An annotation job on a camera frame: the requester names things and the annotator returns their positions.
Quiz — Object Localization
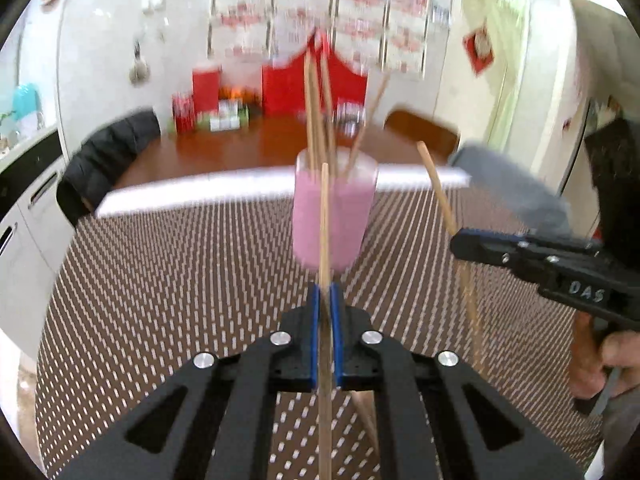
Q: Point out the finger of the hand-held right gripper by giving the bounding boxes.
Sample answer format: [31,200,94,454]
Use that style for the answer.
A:
[449,228,526,267]

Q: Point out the green tray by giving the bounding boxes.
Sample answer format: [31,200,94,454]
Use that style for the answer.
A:
[197,102,251,133]

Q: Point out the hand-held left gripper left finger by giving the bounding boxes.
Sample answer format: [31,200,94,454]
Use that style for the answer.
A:
[59,284,321,480]

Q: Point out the orange snack packets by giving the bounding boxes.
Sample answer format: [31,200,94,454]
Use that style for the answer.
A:
[220,85,261,103]

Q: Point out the red gift bag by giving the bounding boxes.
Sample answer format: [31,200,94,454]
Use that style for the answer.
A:
[261,30,368,117]

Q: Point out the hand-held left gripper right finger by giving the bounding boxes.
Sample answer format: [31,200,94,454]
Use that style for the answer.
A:
[329,284,586,480]

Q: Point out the white sideboard cabinet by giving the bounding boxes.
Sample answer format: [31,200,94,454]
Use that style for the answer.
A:
[0,125,76,311]

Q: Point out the red diamond wall decoration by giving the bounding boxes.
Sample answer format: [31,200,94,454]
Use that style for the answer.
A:
[462,19,497,77]

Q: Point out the person's right hand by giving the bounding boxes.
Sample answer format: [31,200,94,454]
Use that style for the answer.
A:
[569,310,640,402]

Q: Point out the clear plastic bag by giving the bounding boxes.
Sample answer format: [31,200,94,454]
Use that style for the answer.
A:
[332,102,368,136]

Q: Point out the dark cloth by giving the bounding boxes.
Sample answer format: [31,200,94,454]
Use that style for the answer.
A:
[584,116,640,261]

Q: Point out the red box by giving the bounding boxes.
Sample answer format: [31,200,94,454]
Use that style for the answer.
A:
[192,64,222,113]

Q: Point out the grey cloth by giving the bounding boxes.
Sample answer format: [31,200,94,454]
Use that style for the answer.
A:
[447,144,573,236]

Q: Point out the wall of red-trimmed certificates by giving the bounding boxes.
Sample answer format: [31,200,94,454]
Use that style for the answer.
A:
[205,0,453,81]

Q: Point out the pink cup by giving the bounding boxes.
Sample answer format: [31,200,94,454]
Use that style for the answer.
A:
[291,149,379,275]

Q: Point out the light wooden chopstick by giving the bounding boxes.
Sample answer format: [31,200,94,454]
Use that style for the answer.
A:
[303,54,317,171]
[320,52,336,161]
[318,162,333,480]
[350,391,383,461]
[345,74,391,178]
[416,141,485,367]

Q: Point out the black jacket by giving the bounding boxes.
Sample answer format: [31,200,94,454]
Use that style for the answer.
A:
[56,109,162,226]

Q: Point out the brown wooden chair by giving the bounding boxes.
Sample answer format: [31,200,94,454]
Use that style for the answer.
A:
[384,109,461,161]

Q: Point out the brown polka dot table mat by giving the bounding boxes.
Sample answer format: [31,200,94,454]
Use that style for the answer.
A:
[37,180,606,480]

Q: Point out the white hanging ornament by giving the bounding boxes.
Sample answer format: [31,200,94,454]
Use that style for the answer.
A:
[129,40,151,83]

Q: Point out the teal humidifier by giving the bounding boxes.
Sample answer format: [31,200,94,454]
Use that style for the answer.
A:
[12,84,41,126]

